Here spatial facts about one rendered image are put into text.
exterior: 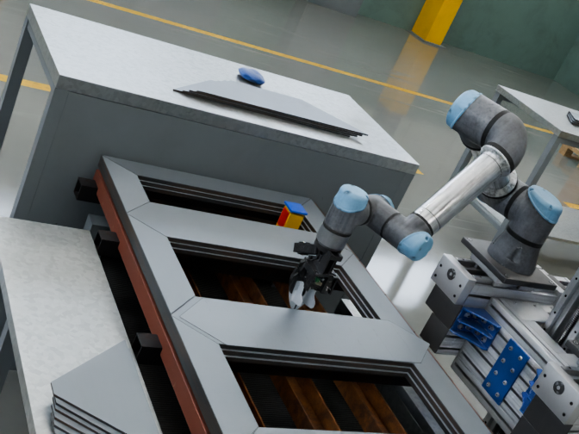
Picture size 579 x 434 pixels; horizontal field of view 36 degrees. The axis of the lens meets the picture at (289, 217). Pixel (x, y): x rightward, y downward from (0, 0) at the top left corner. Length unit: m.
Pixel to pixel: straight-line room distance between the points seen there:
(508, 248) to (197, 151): 0.99
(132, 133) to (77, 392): 1.08
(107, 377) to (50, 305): 0.30
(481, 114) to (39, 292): 1.17
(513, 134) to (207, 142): 0.98
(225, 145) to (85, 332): 0.97
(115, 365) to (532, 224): 1.30
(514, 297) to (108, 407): 1.39
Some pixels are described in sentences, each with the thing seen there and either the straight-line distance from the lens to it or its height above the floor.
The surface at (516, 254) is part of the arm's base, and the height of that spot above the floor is 1.08.
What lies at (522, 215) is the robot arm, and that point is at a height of 1.19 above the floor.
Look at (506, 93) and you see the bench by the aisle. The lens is 6.07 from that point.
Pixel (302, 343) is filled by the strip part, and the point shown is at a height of 0.85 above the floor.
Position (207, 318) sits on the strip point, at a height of 0.85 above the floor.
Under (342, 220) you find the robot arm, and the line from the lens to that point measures 2.09.
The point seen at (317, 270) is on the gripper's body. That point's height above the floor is 1.00.
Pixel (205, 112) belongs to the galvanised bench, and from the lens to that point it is 2.71.
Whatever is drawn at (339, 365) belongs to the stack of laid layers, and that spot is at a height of 0.83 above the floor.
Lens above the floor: 1.89
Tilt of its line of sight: 22 degrees down
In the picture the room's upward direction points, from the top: 25 degrees clockwise
